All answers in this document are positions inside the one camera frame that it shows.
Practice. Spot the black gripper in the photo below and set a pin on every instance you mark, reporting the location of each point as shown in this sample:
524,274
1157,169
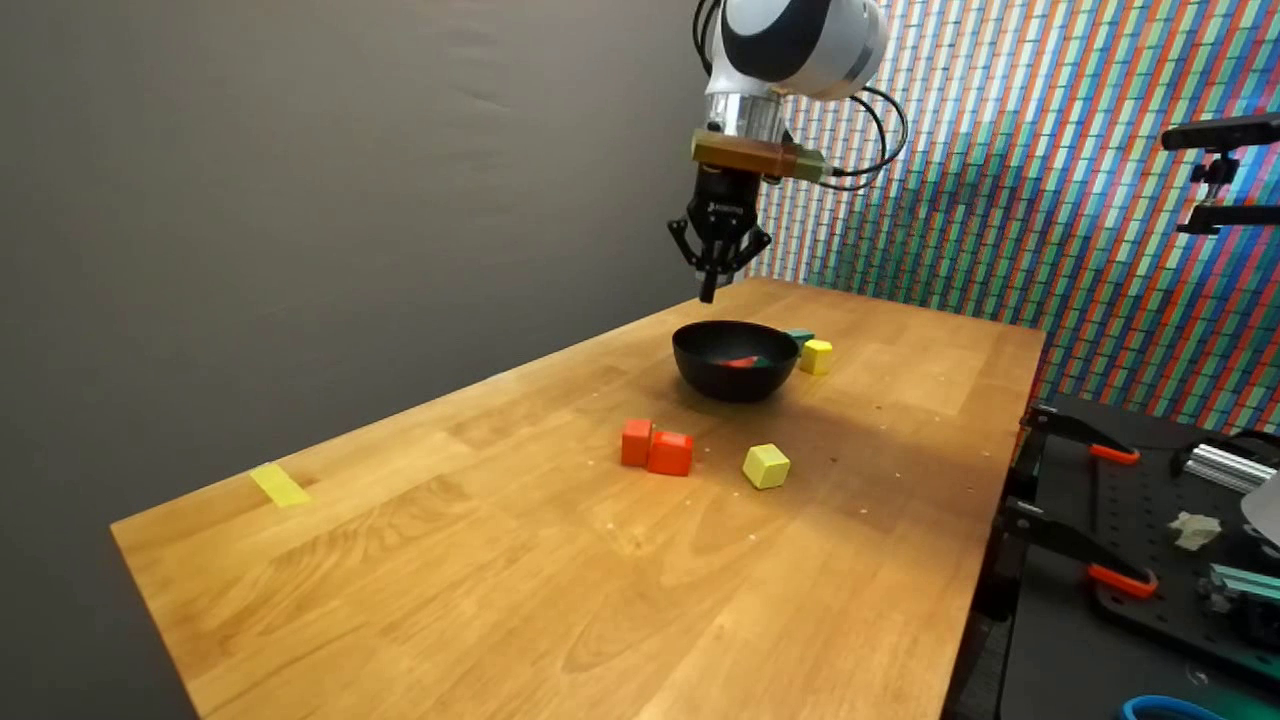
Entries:
724,200

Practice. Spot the teal wooden cube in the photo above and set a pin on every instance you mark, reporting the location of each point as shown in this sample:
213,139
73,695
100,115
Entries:
799,339

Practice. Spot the lime yellow wooden cube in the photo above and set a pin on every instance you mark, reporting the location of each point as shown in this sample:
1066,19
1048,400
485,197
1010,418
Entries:
765,466

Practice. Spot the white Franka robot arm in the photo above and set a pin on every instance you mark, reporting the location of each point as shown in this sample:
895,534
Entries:
803,42

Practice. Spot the black round bowl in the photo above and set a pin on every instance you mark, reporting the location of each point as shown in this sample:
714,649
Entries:
734,385

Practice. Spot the diagonally striped fabric screen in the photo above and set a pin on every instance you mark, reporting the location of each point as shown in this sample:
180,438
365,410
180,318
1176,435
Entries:
1092,200

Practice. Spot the grey collapsible backdrop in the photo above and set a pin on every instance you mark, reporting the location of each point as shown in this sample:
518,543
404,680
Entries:
332,200

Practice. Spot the yellow tape strip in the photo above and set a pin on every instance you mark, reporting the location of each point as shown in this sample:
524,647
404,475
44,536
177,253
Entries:
281,487

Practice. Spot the crumpled white paper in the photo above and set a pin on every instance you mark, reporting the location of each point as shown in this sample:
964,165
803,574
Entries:
1198,531

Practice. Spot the black perforated breadboard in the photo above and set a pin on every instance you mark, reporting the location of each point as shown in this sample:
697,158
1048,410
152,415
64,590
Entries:
1145,642

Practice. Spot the pale grey rounded object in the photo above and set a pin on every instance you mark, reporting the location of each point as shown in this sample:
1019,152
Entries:
1265,513

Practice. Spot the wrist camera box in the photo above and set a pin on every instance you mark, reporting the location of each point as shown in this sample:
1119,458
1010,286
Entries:
755,158

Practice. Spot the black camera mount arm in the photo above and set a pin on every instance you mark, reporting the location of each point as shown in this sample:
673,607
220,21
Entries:
1222,133

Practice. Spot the white metal bracket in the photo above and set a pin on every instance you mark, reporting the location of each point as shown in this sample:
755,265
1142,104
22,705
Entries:
1225,466

